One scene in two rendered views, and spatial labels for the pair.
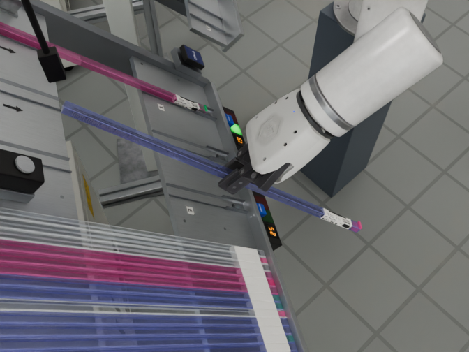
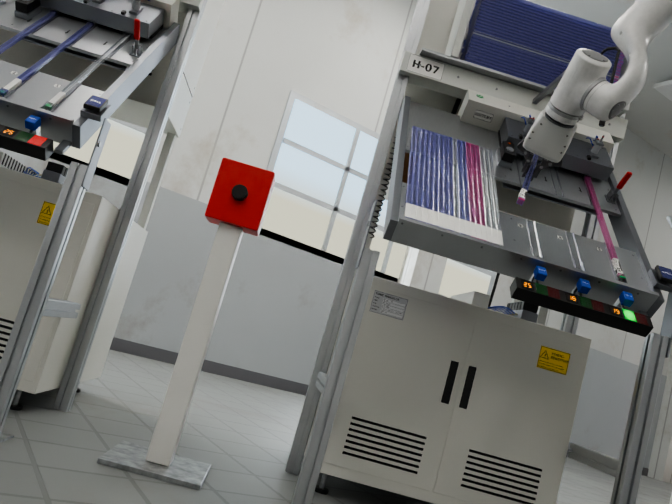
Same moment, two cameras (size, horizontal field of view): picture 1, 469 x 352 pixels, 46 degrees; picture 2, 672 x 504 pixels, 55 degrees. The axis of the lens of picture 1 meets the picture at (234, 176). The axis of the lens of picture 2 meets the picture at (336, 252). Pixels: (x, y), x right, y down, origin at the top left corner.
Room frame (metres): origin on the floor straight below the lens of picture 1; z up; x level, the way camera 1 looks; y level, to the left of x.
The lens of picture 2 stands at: (0.35, -1.63, 0.39)
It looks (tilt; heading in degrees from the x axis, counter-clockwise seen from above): 8 degrees up; 103
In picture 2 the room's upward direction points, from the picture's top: 16 degrees clockwise
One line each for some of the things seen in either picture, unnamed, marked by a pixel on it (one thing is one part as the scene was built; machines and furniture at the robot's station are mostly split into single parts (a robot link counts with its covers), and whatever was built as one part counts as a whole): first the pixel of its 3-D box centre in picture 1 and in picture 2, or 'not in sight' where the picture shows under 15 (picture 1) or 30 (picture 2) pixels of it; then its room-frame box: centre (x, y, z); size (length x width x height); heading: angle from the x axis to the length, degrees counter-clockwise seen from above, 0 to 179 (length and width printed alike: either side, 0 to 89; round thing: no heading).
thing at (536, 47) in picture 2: not in sight; (540, 55); (0.36, 0.47, 1.52); 0.51 x 0.13 x 0.27; 16
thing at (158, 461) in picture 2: not in sight; (205, 312); (-0.29, -0.07, 0.39); 0.24 x 0.24 x 0.78; 16
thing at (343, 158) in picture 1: (347, 103); not in sight; (1.01, -0.33, 0.35); 0.18 x 0.18 x 0.70; 43
